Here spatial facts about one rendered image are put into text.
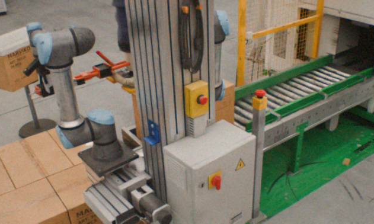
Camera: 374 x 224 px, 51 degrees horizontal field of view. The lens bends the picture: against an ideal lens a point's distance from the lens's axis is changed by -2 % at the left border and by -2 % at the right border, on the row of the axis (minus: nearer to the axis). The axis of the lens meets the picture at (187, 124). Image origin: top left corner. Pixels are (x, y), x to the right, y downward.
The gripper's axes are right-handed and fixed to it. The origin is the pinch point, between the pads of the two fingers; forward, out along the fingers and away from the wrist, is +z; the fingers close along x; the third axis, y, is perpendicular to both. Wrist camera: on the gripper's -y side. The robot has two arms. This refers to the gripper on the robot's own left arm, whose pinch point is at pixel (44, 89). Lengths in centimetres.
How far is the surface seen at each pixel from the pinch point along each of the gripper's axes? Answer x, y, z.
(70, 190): 0, 1, 71
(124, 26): -2, 51, -23
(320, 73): 4, 261, 70
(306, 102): -28, 196, 66
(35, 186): 18, -16, 71
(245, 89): 18, 171, 64
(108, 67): -2.8, 37.5, -2.0
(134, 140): 15, 57, 65
